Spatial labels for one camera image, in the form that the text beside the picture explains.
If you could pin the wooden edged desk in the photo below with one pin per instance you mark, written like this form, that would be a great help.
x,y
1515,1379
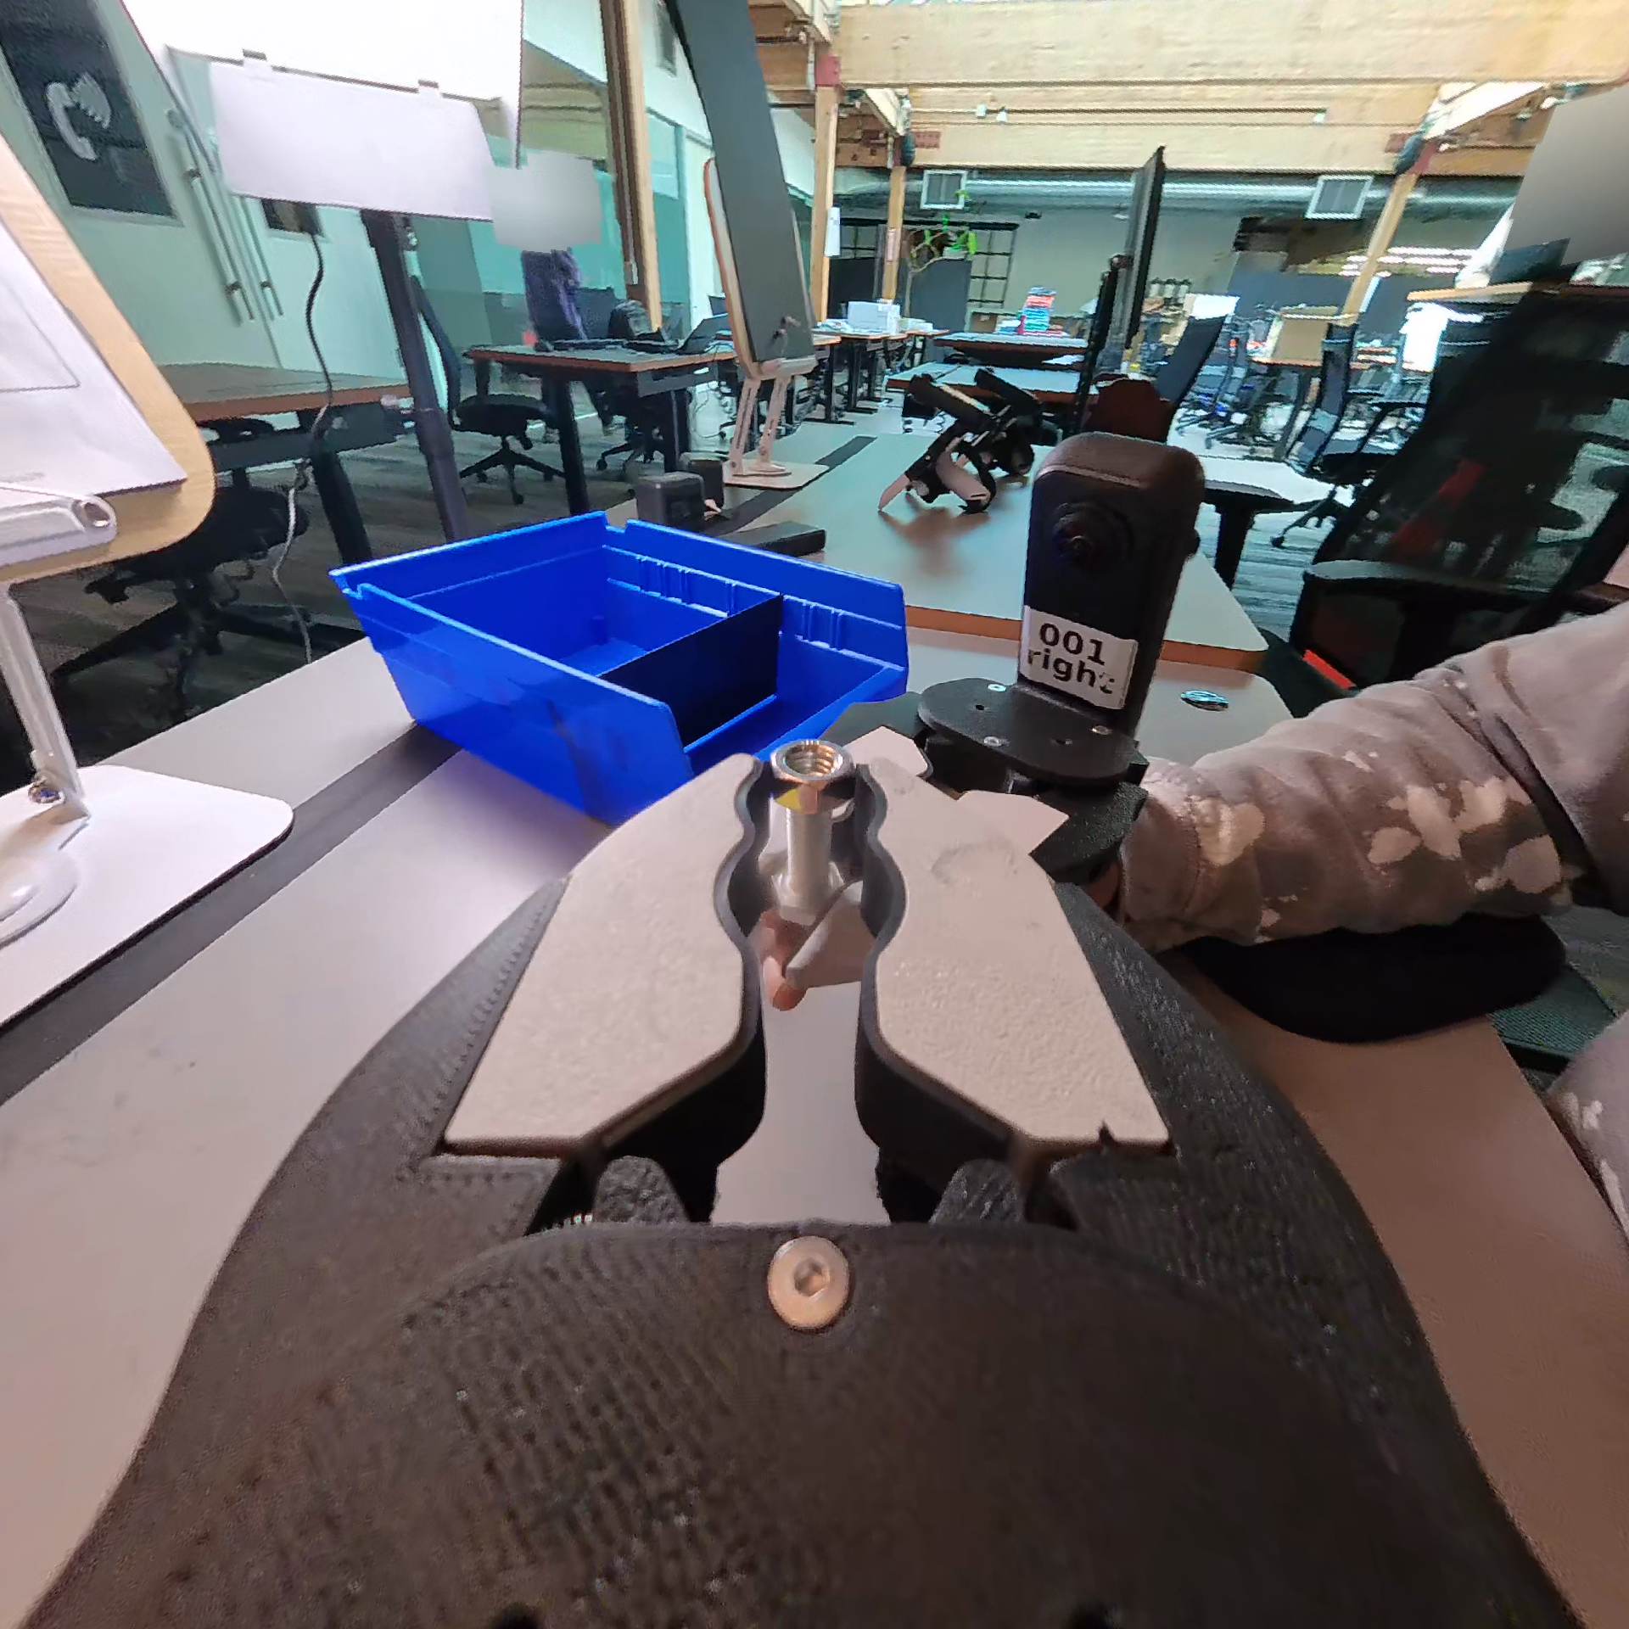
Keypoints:
x,y
611,361

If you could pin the black mesh office chair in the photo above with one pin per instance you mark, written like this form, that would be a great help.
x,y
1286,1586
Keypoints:
x,y
1490,483

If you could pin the flat black device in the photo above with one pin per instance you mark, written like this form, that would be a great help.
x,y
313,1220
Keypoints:
x,y
782,537

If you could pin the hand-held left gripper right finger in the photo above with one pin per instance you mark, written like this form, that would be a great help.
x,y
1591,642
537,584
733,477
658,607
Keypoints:
x,y
1005,1004

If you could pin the spare hand-held gripper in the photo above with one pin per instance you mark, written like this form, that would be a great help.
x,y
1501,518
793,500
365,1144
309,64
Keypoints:
x,y
968,438

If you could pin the person's torso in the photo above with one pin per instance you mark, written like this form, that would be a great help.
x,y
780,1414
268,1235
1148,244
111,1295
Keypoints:
x,y
1596,1132

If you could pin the green potted plant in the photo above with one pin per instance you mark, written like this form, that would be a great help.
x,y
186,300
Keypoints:
x,y
949,238

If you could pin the wooden document stand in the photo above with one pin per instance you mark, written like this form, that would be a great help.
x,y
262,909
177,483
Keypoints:
x,y
140,840

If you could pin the black bin divider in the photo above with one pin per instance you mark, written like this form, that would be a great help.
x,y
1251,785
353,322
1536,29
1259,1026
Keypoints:
x,y
726,675

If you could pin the silver hex bolt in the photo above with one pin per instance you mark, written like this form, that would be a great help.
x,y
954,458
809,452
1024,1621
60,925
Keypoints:
x,y
805,851

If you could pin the small black box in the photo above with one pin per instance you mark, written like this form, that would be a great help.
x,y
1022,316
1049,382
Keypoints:
x,y
671,498

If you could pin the black phone sign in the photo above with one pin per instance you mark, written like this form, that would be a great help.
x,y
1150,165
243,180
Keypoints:
x,y
84,114

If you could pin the black panel on wooden stand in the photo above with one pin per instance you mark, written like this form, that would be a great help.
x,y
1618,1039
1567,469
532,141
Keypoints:
x,y
745,190

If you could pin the black monitor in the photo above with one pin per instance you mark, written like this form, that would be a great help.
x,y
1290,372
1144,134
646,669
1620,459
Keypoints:
x,y
1139,254

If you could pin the printed instruction sheet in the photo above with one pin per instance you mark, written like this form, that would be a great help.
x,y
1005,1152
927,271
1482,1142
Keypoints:
x,y
64,394

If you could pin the person's right forearm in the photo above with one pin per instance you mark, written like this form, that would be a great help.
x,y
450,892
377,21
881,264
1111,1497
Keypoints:
x,y
1375,789

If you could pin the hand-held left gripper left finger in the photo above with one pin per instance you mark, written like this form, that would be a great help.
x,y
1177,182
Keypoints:
x,y
611,993

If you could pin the person's left hand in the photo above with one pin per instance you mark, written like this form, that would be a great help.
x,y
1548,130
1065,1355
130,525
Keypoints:
x,y
780,989

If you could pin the blue plastic bin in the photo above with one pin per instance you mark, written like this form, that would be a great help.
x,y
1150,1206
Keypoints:
x,y
508,686

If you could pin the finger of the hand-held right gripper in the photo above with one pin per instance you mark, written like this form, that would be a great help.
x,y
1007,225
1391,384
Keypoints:
x,y
894,748
1015,818

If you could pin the white light panel on stand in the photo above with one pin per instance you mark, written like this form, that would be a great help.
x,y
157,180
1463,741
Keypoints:
x,y
344,139

